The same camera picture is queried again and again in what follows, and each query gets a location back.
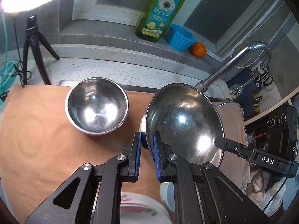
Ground chrome faucet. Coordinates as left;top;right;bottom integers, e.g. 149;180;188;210
196;41;272;93

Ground black ring light cable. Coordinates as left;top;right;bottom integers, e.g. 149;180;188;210
13;61;32;88

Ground orange fruit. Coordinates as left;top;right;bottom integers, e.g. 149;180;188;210
189;41;207;57

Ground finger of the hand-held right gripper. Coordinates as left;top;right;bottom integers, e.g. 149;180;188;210
214;135;257;166

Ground blue fluted cup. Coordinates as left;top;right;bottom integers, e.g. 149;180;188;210
167;24;197;52

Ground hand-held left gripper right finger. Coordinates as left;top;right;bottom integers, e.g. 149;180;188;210
153;132;270;224

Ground dark blue utensil holder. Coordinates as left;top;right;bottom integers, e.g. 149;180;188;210
225;69;284;122

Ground flexible metal sprayer hose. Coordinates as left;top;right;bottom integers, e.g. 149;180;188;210
229;68;268;97

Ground black scissors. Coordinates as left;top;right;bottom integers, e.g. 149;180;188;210
256;74;273;87

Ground white ceramic bowl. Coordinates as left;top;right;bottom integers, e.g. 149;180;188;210
160;181;175;214

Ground large rose floral plate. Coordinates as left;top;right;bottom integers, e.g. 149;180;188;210
120;191;172;224

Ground red steel bowl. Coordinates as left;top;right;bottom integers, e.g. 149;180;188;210
65;77;129;138

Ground large steel bowl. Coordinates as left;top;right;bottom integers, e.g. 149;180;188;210
140;83;225;168

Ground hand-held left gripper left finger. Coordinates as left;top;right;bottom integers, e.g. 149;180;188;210
24;132;142;224

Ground black tripod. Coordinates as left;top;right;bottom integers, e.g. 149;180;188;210
22;14;60;85

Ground round teal power strip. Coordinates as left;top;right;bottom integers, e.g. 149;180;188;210
0;61;18;83

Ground tan cloth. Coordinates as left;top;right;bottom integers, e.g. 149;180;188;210
0;84;246;224

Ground person's right hand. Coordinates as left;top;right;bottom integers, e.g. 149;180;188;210
245;170;284;207

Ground green dish soap bottle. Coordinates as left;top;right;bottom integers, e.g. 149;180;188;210
135;0;187;43

